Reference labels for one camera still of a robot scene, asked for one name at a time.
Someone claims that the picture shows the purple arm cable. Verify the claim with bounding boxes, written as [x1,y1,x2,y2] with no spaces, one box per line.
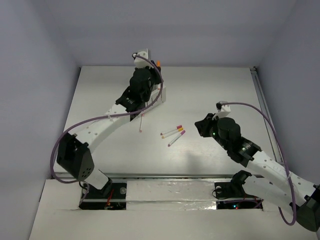
[49,56,165,186]
[219,101,298,226]

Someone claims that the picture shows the peach capped white marker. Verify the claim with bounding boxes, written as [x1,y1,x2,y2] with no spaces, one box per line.
[139,114,144,133]

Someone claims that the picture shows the white foam front board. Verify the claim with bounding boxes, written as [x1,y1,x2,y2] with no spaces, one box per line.
[30,180,317,240]

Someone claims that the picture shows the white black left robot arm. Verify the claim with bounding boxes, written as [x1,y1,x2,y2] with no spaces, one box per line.
[53,66,164,198]

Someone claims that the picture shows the aluminium side rail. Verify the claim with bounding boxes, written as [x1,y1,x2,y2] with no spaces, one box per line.
[249,67,286,167]

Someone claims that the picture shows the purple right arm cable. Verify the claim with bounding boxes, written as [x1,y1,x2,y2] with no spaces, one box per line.
[219,101,298,226]

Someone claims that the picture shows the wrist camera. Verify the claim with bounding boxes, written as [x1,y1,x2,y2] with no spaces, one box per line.
[132,48,151,69]
[215,101,231,119]

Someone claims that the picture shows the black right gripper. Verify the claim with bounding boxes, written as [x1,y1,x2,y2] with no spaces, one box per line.
[194,112,230,151]

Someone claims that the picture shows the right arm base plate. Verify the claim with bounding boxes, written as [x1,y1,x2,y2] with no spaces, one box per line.
[212,181,246,200]

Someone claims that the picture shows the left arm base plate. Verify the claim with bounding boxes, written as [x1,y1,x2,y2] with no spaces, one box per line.
[78,182,127,211]

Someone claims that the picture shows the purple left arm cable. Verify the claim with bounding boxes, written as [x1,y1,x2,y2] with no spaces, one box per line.
[49,56,165,186]

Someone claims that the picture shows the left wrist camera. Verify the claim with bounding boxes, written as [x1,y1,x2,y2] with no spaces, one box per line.
[132,48,151,69]

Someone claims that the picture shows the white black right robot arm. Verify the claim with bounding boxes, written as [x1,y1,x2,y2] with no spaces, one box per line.
[194,113,320,232]

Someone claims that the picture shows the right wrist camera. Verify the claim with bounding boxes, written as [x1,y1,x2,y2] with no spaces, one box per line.
[215,101,231,119]

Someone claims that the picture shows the pink capped white marker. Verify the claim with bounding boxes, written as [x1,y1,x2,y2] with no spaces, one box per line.
[160,125,183,136]

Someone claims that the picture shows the yellow capped white marker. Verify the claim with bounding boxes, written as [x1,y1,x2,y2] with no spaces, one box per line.
[161,129,183,139]

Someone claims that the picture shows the white slotted stationery organizer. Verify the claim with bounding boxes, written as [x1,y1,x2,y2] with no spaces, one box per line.
[139,83,167,115]

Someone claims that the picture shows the magenta capped white marker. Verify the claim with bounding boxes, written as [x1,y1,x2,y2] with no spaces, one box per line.
[167,130,186,147]

